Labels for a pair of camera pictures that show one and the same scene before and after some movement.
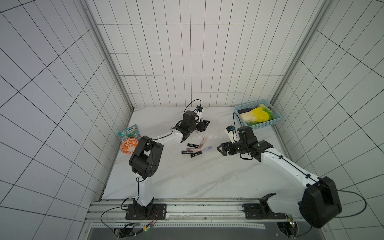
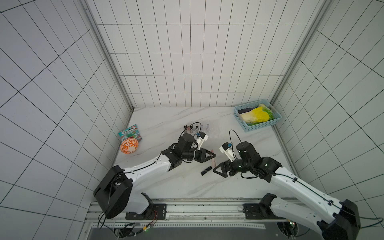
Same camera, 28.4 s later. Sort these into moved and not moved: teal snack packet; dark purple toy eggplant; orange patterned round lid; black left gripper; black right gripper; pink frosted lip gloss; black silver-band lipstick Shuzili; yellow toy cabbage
Moved: pink frosted lip gloss; black left gripper; black right gripper; black silver-band lipstick Shuzili
Not moved: yellow toy cabbage; teal snack packet; dark purple toy eggplant; orange patterned round lid
